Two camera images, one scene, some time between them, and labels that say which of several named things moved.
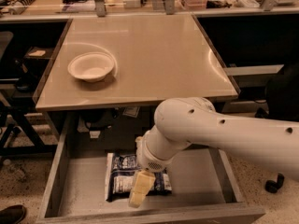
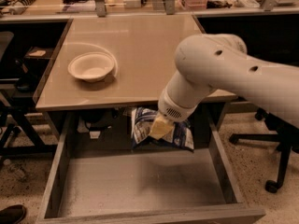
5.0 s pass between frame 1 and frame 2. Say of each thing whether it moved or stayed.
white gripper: moved
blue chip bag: moved
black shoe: stayed
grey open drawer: stayed
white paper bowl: stayed
